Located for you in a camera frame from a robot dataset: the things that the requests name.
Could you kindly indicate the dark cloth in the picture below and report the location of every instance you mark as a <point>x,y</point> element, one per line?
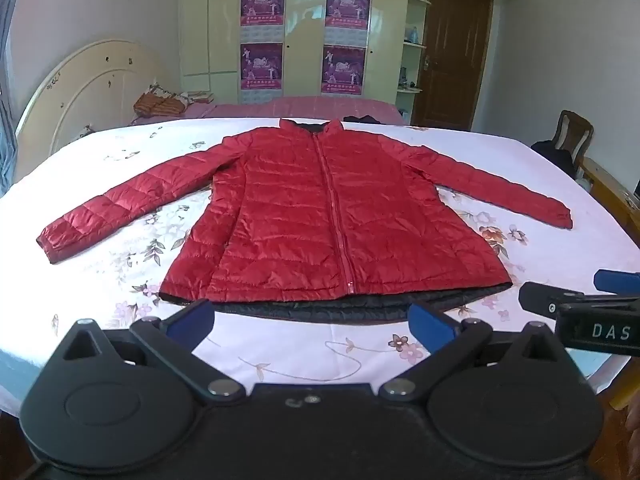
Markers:
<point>362,119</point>

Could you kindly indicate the cream wardrobe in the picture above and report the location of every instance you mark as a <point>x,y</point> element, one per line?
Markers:
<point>305,60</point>

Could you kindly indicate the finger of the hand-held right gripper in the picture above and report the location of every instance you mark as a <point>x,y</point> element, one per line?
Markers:
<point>617,281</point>
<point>547,300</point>

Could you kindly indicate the cream corner shelf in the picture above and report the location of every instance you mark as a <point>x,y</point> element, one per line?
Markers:
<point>412,65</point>

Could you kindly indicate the brown wooden door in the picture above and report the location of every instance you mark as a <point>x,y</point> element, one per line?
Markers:
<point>455,55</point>

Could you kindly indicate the wooden chair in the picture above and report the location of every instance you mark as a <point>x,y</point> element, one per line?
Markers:
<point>575,127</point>

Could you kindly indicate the wooden side table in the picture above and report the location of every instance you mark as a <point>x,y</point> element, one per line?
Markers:
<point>610,185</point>

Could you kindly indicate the pink bedspread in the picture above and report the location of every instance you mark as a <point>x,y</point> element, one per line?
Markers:
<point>300,107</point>

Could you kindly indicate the white floral bed sheet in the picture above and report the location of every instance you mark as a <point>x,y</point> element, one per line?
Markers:
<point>125,170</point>

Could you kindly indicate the small blue shelf item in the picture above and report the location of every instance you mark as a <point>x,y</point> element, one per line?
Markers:
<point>413,34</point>

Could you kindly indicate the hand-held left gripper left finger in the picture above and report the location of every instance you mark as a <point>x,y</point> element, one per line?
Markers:
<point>191,321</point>

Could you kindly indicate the blue window curtain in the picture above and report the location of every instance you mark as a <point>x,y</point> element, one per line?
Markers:
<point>7,85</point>

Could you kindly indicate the cream curved headboard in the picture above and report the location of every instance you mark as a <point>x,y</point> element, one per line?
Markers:
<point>80,90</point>

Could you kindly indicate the black bag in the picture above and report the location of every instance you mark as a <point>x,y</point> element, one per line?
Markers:
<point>552,157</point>

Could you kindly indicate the small patterned pillow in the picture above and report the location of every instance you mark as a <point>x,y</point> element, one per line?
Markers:
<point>197,97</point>

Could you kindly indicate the purple wall poster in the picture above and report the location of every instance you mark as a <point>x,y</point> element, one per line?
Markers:
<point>261,66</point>
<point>263,4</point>
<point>343,70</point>
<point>348,5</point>

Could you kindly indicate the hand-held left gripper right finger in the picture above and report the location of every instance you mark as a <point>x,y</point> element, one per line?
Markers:
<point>430,326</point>

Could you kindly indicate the red down jacket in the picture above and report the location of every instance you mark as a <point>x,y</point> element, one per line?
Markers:
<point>300,210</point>

